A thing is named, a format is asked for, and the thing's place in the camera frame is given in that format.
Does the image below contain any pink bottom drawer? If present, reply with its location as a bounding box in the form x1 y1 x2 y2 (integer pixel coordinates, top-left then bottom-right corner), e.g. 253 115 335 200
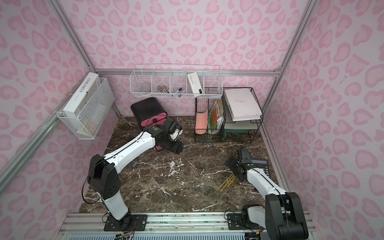
154 146 164 152

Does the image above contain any pink drawer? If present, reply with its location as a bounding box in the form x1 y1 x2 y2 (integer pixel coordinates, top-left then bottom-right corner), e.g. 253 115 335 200
154 146 164 152
140 112 168 128

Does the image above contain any pink top drawer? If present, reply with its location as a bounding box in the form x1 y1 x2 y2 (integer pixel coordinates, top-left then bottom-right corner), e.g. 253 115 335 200
140 112 168 128

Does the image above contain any black pink drawer cabinet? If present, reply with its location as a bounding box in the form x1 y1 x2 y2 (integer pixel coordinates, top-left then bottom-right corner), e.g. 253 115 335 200
131 98 168 130

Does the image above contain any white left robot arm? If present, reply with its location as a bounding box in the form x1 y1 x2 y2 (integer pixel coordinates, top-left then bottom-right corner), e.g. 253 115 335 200
84 118 184 233

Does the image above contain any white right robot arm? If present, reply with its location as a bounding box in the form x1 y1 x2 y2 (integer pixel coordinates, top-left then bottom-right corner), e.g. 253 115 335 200
225 149 309 240

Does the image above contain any black calculator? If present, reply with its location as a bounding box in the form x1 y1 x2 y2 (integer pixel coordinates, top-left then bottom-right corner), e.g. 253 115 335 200
251 158 270 177

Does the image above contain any pink folder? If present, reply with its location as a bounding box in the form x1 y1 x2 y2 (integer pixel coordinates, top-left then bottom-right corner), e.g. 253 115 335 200
195 111 208 135

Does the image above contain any green red booklet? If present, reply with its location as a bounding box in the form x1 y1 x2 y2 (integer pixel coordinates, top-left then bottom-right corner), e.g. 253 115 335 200
208 99 225 134

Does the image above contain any white paper stack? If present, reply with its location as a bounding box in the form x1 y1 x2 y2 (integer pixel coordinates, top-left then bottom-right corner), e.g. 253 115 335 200
224 88 263 122

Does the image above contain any white box in basket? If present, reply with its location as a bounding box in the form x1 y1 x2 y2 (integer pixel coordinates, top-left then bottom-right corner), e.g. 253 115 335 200
187 72 203 96

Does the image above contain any white book in side basket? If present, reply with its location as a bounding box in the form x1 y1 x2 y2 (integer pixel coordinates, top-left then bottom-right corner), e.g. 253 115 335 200
63 73 101 118

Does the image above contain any black wire paper tray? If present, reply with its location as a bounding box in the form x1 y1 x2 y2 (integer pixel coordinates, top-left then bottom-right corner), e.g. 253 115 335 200
222 87 264 143

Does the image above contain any black wire file rack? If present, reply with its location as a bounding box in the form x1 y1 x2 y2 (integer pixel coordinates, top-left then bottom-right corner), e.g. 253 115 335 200
195 95 226 143

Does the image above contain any white wire wall basket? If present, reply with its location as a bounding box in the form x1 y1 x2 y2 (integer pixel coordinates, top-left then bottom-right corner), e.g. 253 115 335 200
130 64 223 99

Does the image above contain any white side wire basket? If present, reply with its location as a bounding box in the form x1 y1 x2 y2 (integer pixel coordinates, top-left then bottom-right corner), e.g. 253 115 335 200
58 78 115 140

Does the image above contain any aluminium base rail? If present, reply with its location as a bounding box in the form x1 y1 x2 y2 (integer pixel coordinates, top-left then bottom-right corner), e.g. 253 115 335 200
56 211 319 240

